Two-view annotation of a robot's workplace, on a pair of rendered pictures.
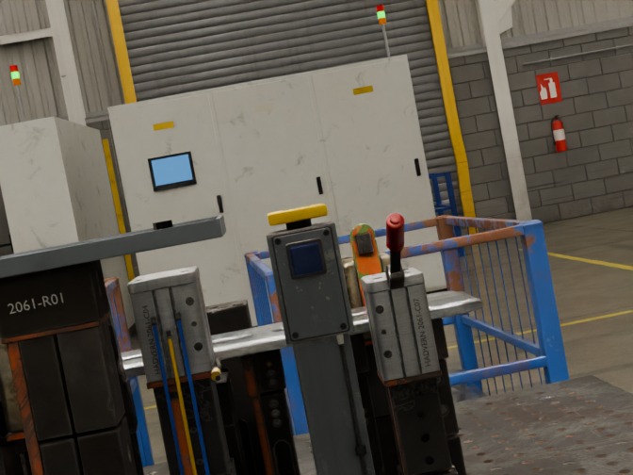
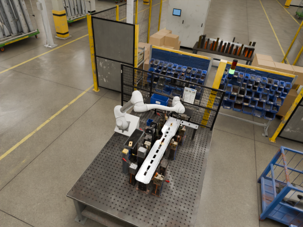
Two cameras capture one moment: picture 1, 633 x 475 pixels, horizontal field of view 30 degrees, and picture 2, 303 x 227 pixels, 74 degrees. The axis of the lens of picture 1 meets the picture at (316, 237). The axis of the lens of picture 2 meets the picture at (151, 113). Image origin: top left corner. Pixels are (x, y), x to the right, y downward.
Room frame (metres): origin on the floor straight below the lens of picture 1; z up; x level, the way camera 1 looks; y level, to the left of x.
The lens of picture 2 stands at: (2.11, -1.50, 3.16)
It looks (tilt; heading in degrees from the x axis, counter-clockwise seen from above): 38 degrees down; 112
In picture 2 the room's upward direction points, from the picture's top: 6 degrees clockwise
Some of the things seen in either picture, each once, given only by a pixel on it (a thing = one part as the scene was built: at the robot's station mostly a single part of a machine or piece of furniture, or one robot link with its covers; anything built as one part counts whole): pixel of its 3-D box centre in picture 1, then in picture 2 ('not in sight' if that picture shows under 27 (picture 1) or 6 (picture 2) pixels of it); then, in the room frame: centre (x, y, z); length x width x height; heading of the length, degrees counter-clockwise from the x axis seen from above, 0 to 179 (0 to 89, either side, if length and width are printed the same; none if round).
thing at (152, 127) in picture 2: not in sight; (151, 137); (1.31, 0.61, 0.94); 0.18 x 0.13 x 0.49; 92
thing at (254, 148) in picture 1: (274, 177); not in sight; (9.59, 0.24, 1.22); 2.40 x 0.54 x 2.45; 95
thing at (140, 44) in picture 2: not in sight; (148, 62); (-0.33, 3.98, 0.52); 1.21 x 0.81 x 1.05; 99
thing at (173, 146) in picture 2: not in sight; (172, 150); (1.69, 0.59, 0.87); 0.12 x 0.09 x 0.35; 2
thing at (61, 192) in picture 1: (66, 217); not in sight; (10.36, 2.12, 1.22); 2.40 x 0.54 x 2.45; 2
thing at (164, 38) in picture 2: not in sight; (164, 49); (-0.35, 5.39, 0.52); 1.20 x 0.80 x 1.05; 92
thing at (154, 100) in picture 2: not in sight; (159, 100); (1.09, 1.40, 1.10); 0.30 x 0.17 x 0.13; 3
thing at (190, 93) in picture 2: not in sight; (189, 95); (1.58, 1.54, 1.30); 0.23 x 0.02 x 0.31; 2
